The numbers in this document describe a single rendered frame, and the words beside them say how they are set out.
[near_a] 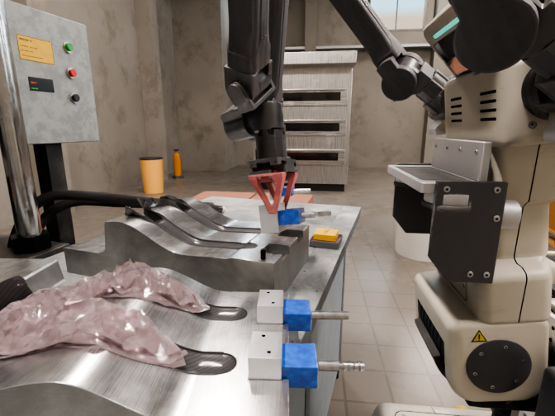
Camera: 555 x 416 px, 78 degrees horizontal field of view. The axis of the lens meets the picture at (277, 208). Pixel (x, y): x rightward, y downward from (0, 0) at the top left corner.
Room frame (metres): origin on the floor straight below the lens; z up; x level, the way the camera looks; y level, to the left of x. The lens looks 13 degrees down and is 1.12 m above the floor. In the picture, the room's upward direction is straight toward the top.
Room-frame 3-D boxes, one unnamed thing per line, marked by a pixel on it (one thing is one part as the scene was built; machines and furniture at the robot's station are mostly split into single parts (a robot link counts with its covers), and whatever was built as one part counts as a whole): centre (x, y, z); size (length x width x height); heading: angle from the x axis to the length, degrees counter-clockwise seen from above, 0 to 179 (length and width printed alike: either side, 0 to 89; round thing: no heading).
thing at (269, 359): (0.34, -0.03, 0.85); 0.13 x 0.05 x 0.05; 88
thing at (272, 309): (0.45, -0.04, 0.85); 0.13 x 0.05 x 0.05; 88
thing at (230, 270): (0.76, 0.20, 0.87); 0.50 x 0.26 x 0.14; 71
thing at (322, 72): (6.47, -0.45, 1.14); 1.75 x 1.35 x 2.28; 82
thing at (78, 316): (0.40, 0.23, 0.90); 0.26 x 0.18 x 0.08; 88
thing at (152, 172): (5.91, 2.18, 0.31); 0.40 x 0.39 x 0.61; 175
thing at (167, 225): (0.75, 0.19, 0.92); 0.35 x 0.16 x 0.09; 71
